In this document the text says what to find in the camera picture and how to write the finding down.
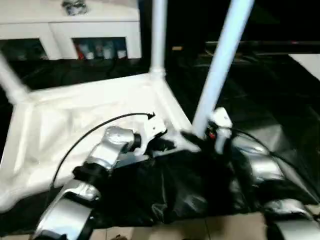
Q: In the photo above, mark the white glass-door cabinet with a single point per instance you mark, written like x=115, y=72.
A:
x=62, y=32

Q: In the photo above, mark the white flat board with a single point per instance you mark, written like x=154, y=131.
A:
x=306, y=65

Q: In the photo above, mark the small gold label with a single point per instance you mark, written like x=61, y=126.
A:
x=177, y=48

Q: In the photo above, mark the dark grey bundle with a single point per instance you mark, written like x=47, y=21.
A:
x=74, y=7

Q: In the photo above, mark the black mat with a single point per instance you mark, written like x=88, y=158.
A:
x=200, y=187

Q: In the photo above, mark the long black bar device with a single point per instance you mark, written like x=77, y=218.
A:
x=262, y=47

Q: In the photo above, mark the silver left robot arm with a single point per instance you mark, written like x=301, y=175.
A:
x=107, y=145

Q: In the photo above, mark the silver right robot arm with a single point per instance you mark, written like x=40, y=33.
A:
x=265, y=167

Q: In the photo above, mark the white plastic table leg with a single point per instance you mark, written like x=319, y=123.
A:
x=220, y=62
x=158, y=37
x=11, y=80

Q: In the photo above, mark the white plastic table top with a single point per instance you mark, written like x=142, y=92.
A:
x=75, y=112

